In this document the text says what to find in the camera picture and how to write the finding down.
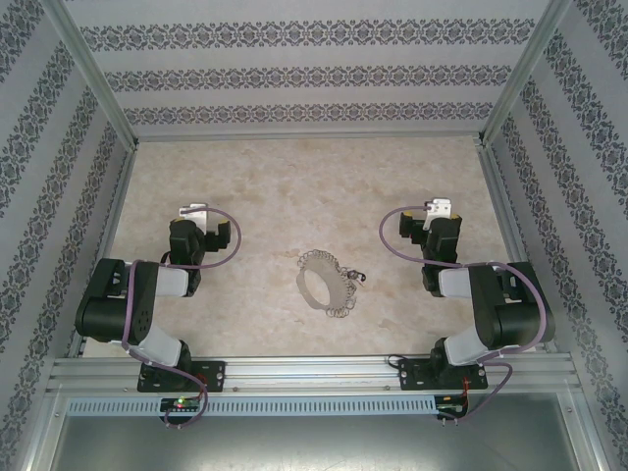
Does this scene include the circuit board with green light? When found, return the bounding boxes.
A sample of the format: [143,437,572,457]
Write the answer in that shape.
[160,397,200,412]

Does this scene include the grey metal sheet panel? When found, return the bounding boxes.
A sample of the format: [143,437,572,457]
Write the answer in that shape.
[48,415,598,471]

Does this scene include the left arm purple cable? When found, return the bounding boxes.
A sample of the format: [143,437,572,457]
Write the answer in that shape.
[122,207,242,431]

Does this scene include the aluminium side rail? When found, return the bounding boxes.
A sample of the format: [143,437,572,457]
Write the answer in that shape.
[66,144,143,359]
[478,144,555,344]

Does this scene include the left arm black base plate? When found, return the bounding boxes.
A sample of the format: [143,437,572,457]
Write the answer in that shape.
[136,360,228,393]

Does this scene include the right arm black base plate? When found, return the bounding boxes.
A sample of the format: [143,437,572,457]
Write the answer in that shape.
[399,357,490,393]

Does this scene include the aluminium back wall bar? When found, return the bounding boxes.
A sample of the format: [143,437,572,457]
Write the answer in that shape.
[134,130,485,144]

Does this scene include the aluminium frame post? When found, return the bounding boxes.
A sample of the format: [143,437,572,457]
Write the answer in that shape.
[41,0,141,148]
[480,0,575,147]

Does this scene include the aluminium mounting rail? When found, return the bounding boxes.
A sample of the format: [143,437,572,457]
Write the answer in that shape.
[46,356,575,394]

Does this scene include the grey slotted cable duct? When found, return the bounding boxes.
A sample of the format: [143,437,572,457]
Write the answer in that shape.
[66,394,438,418]

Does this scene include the aluminium front frame bar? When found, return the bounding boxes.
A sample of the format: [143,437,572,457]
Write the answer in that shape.
[558,392,612,471]
[19,392,68,471]

